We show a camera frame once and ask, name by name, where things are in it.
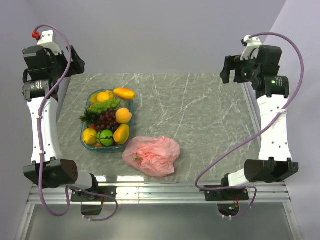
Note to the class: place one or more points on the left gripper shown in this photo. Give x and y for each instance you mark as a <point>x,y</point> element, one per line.
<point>77,66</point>

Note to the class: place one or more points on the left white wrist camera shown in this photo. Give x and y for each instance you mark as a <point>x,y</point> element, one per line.
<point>47,40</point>

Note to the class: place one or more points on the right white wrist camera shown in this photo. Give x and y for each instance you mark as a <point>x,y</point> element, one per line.
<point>252,45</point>

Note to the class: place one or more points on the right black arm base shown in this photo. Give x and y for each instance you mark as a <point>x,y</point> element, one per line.
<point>226,197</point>

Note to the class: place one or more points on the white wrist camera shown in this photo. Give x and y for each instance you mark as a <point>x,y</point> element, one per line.
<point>252,45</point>
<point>47,40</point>

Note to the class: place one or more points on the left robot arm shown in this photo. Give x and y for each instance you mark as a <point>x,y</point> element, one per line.
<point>48,168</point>

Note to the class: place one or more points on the pink plastic bag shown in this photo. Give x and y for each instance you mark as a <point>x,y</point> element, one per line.
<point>153,156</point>

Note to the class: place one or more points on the teal plastic fruit tray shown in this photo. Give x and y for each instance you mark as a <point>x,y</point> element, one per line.
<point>114,148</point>

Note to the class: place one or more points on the yellow lemon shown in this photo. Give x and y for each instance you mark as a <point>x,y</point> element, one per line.
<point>89,136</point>

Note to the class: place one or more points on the green striped watermelon ball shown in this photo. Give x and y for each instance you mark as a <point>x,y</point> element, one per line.
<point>105,138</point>

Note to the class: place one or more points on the orange mango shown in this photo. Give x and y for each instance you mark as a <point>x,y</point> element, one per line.
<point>124,93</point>
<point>121,135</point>

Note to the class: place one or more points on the aluminium mounting rail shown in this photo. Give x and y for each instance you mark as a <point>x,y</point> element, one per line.
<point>166,193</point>

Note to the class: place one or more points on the orange mango at tray bottom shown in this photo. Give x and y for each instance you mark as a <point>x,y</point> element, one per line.
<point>121,135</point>

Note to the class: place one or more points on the green grape bunch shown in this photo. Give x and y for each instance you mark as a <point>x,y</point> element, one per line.
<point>101,107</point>

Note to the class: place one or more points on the yellow orange fruit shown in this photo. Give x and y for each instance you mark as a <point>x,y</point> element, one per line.
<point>103,96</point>

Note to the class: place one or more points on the green pineapple crown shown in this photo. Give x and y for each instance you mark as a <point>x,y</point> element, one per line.
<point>89,117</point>

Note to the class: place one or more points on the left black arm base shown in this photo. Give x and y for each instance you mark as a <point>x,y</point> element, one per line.
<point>92,205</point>

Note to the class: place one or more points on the orange peach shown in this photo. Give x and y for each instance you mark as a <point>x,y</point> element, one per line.
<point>123,116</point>

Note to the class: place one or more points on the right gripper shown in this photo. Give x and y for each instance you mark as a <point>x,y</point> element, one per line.
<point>234,62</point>

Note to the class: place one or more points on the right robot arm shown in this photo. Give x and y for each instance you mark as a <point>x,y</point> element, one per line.
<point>260,68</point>

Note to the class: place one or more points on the purple grape bunch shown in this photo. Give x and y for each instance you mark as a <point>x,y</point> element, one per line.
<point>107,121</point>

